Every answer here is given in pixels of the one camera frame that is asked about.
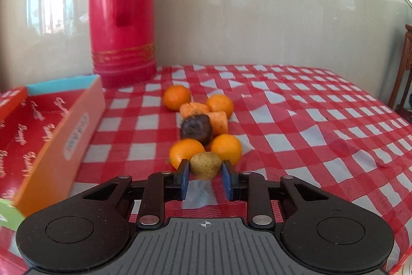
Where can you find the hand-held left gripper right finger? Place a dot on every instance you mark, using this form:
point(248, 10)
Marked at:
point(228, 181)

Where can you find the red checkered tablecloth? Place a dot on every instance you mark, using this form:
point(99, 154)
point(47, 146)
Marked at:
point(289, 133)

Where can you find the yellowish potato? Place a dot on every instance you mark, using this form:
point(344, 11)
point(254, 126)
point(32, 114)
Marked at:
point(206, 165)

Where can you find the orange and red cardboard box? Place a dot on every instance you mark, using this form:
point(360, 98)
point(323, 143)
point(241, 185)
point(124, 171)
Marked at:
point(48, 165)

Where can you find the red thermos flask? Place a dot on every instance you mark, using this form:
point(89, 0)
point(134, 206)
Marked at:
point(122, 36)

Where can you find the carved wooden furniture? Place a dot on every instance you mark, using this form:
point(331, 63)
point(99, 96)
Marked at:
point(406, 68)

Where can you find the dark purple round fruit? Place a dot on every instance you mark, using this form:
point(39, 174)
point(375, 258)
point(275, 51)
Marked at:
point(196, 129)

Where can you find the orange tangerine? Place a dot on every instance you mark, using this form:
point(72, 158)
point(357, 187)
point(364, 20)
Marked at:
point(221, 103)
point(185, 150)
point(227, 147)
point(177, 97)

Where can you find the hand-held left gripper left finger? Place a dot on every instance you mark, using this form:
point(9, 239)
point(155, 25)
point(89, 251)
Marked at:
point(185, 180)

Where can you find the carrot piece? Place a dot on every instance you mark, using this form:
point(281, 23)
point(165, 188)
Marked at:
point(219, 123)
point(193, 109)

